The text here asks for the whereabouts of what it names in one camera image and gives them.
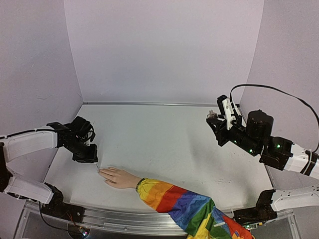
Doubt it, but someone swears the mannequin hand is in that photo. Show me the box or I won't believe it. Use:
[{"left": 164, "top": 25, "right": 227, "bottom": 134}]
[{"left": 98, "top": 167, "right": 141, "bottom": 189}]

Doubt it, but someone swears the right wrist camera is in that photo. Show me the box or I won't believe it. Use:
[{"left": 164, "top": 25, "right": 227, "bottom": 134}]
[{"left": 217, "top": 95, "right": 242, "bottom": 130}]

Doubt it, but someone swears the black camera cable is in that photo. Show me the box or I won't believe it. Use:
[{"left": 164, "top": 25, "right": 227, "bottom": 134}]
[{"left": 229, "top": 84, "right": 319, "bottom": 152}]

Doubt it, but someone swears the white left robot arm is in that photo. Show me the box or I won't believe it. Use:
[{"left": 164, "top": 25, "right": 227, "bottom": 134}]
[{"left": 0, "top": 116, "right": 98, "bottom": 223}]

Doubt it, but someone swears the glitter nail polish bottle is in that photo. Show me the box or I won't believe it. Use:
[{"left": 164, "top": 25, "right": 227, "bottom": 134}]
[{"left": 207, "top": 110, "right": 219, "bottom": 119}]

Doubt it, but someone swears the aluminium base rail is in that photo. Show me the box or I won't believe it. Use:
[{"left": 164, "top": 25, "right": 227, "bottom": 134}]
[{"left": 23, "top": 195, "right": 292, "bottom": 236}]

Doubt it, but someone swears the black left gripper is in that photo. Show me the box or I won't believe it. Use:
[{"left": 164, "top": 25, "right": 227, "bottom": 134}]
[{"left": 65, "top": 138, "right": 98, "bottom": 164}]

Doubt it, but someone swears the rainbow coloured sleeve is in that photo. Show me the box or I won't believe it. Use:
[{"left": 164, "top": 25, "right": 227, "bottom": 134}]
[{"left": 136, "top": 178, "right": 254, "bottom": 239}]

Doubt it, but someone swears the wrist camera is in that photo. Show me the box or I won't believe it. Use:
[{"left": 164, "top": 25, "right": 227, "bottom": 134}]
[
  {"left": 81, "top": 126, "right": 96, "bottom": 146},
  {"left": 217, "top": 95, "right": 242, "bottom": 130}
]

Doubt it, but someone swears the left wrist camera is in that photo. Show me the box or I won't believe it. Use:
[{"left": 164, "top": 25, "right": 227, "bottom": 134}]
[{"left": 81, "top": 126, "right": 96, "bottom": 146}]

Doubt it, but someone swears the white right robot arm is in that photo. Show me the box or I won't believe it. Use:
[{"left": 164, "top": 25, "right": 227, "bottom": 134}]
[{"left": 206, "top": 111, "right": 319, "bottom": 226}]

